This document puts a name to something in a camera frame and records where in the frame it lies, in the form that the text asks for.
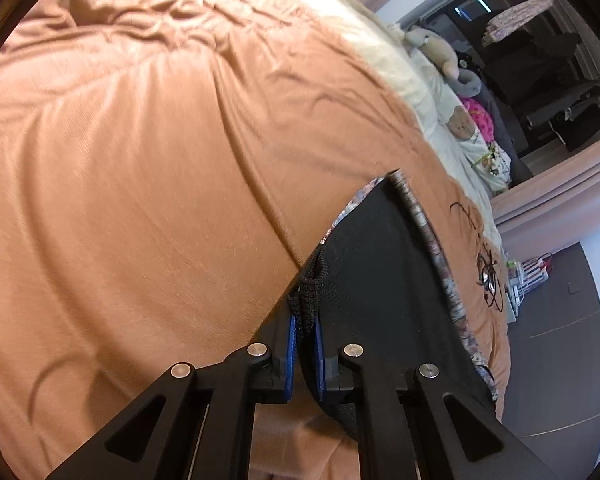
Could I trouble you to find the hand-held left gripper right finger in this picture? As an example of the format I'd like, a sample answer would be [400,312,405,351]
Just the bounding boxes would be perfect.
[312,321,563,480]

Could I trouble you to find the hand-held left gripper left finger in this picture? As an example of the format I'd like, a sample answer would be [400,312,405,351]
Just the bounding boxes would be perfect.
[45,314,302,480]

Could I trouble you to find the black pants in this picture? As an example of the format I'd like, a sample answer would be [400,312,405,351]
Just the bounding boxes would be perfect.
[286,169,498,447]

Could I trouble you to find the orange blanket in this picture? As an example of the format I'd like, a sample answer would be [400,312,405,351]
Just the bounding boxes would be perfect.
[0,0,512,480]

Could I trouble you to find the teddy bear print pillow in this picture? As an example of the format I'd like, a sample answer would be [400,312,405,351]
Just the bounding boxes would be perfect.
[442,105,481,143]

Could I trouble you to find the pink cloth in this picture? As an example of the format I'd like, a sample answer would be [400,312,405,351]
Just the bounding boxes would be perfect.
[460,96,496,143]

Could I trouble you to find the grey plush toy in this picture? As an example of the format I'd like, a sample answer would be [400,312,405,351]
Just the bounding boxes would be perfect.
[452,67,483,101]

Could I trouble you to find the beige plush toy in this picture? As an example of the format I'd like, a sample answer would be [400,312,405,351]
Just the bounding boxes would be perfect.
[404,25,462,81]

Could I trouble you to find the dark clothes rack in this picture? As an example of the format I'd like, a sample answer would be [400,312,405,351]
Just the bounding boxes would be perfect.
[480,30,600,153]

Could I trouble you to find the patterned cloth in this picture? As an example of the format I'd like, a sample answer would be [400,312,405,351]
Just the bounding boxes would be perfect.
[482,0,553,43]

